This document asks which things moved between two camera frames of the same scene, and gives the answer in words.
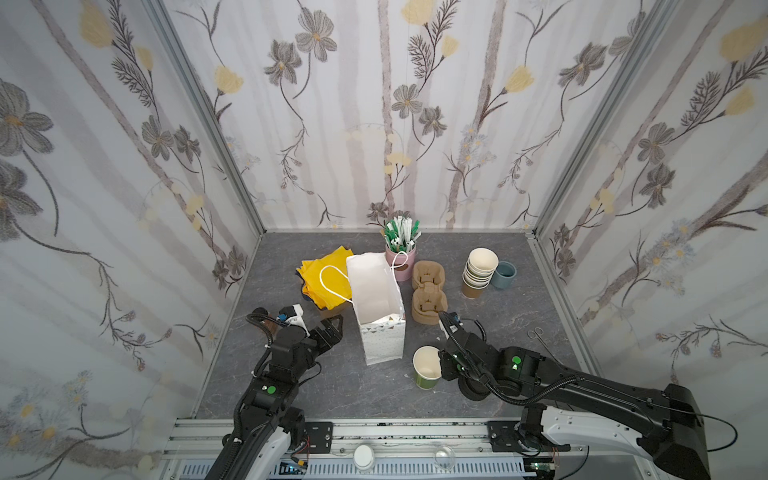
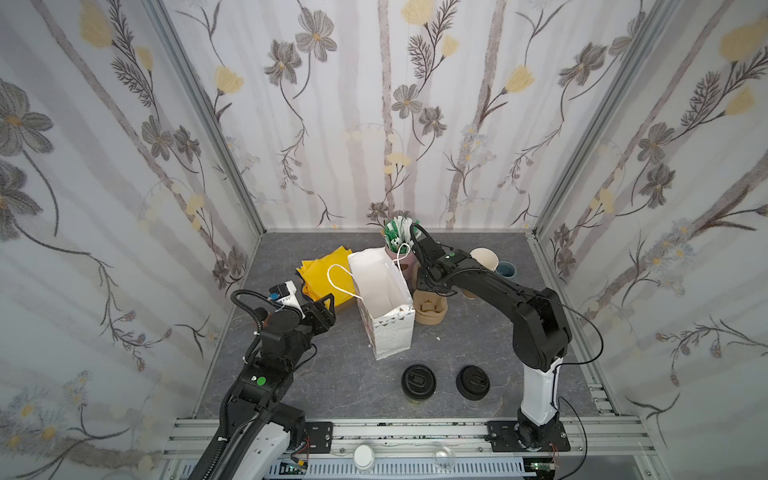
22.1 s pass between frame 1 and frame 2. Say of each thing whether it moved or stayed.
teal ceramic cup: stayed
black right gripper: moved
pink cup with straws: stayed
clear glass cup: stayed
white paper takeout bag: moved
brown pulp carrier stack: stayed
